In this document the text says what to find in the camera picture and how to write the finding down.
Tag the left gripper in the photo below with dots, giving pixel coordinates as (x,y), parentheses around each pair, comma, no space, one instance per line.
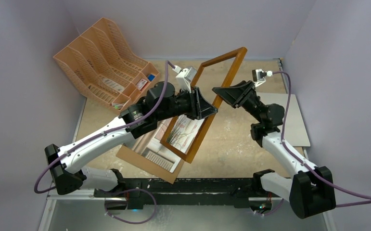
(199,108)

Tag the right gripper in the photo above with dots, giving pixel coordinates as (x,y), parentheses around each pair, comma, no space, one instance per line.
(247,96)

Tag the plant window photo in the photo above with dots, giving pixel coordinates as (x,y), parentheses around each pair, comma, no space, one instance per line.
(180,137)

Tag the brown wooden picture frame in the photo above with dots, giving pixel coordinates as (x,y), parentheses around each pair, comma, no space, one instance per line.
(238,56)

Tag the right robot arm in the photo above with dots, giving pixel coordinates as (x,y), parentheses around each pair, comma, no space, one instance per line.
(307,188)

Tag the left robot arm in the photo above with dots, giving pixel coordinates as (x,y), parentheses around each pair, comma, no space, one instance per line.
(68,164)

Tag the blue small box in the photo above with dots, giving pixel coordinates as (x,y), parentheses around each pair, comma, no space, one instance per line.
(151,77)

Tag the red white small box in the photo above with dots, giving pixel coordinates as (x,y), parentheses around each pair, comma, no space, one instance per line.
(141,83)

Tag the white panel sheet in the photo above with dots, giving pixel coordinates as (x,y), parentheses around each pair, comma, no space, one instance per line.
(295,130)

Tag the green white small item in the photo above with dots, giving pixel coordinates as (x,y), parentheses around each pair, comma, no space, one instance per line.
(117,106)

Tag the brown backing board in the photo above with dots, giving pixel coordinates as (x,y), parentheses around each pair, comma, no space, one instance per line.
(147,162)

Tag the orange plastic file organizer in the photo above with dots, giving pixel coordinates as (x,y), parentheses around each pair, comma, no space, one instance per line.
(103,68)

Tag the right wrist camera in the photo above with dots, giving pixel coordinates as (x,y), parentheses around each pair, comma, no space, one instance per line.
(259,76)

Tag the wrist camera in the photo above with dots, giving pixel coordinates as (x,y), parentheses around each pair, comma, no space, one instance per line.
(184,77)
(259,76)

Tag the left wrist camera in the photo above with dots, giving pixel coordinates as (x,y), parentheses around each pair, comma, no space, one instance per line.
(184,77)

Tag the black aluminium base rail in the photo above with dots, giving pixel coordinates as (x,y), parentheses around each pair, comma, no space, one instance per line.
(136,193)

